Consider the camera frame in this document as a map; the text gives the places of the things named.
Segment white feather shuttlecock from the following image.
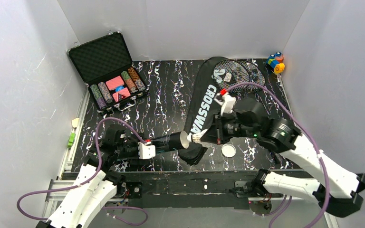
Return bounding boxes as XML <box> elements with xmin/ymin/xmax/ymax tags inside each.
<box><xmin>187</xmin><ymin>131</ymin><xmax>212</xmax><ymax>148</ymax></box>

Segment black shuttlecock tube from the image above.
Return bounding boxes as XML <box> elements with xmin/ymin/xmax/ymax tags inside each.
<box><xmin>150</xmin><ymin>131</ymin><xmax>190</xmax><ymax>153</ymax></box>

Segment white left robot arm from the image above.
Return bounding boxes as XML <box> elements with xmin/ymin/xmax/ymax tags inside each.
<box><xmin>37</xmin><ymin>124</ymin><xmax>140</xmax><ymax>228</ymax></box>

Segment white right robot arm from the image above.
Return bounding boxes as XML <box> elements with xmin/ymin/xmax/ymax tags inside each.
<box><xmin>214</xmin><ymin>95</ymin><xmax>365</xmax><ymax>218</ymax></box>

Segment rear badminton racket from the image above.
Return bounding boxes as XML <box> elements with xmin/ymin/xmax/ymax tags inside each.
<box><xmin>239</xmin><ymin>60</ymin><xmax>265</xmax><ymax>86</ymax></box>

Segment white tube lid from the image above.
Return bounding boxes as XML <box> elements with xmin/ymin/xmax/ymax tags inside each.
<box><xmin>221</xmin><ymin>144</ymin><xmax>236</xmax><ymax>158</ymax></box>

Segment black Crossway racket bag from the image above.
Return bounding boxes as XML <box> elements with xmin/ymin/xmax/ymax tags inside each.
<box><xmin>177</xmin><ymin>57</ymin><xmax>233</xmax><ymax>166</ymax></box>

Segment blue dealer chip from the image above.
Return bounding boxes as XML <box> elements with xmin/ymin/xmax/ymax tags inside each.
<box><xmin>115</xmin><ymin>86</ymin><xmax>124</xmax><ymax>92</ymax></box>

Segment pink playing card deck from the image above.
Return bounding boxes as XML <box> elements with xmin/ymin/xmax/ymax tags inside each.
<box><xmin>106</xmin><ymin>76</ymin><xmax>125</xmax><ymax>91</ymax></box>

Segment colourful toy blocks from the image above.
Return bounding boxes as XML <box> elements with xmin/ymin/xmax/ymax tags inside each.
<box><xmin>267</xmin><ymin>52</ymin><xmax>285</xmax><ymax>75</ymax></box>

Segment black poker chip case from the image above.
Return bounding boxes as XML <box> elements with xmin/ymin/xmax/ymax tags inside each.
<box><xmin>67</xmin><ymin>31</ymin><xmax>149</xmax><ymax>114</ymax></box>

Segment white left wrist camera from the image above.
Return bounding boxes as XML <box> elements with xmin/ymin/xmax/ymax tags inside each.
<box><xmin>138</xmin><ymin>140</ymin><xmax>156</xmax><ymax>160</ymax></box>

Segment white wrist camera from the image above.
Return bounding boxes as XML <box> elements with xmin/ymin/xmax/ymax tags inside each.
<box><xmin>138</xmin><ymin>140</ymin><xmax>156</xmax><ymax>160</ymax></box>
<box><xmin>214</xmin><ymin>89</ymin><xmax>236</xmax><ymax>116</ymax></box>

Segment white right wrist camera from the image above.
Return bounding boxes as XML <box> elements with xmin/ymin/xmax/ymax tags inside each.
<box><xmin>214</xmin><ymin>89</ymin><xmax>236</xmax><ymax>116</ymax></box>

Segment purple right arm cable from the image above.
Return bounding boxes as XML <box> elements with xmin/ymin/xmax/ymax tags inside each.
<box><xmin>223</xmin><ymin>82</ymin><xmax>331</xmax><ymax>228</ymax></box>

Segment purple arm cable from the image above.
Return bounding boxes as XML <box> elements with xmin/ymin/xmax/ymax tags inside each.
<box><xmin>16</xmin><ymin>117</ymin><xmax>149</xmax><ymax>227</ymax></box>
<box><xmin>223</xmin><ymin>82</ymin><xmax>331</xmax><ymax>228</ymax></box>

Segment green clip on rail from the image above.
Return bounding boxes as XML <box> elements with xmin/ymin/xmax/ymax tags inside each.
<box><xmin>67</xmin><ymin>133</ymin><xmax>76</xmax><ymax>149</ymax></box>

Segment beige block on rail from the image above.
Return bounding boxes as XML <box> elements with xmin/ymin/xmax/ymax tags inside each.
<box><xmin>71</xmin><ymin>118</ymin><xmax>79</xmax><ymax>128</ymax></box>

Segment black mounting base plate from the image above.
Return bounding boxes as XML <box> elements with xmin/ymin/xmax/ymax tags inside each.
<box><xmin>122</xmin><ymin>171</ymin><xmax>256</xmax><ymax>209</ymax></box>

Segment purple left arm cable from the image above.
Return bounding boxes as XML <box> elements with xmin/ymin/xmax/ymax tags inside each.
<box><xmin>16</xmin><ymin>117</ymin><xmax>149</xmax><ymax>227</ymax></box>

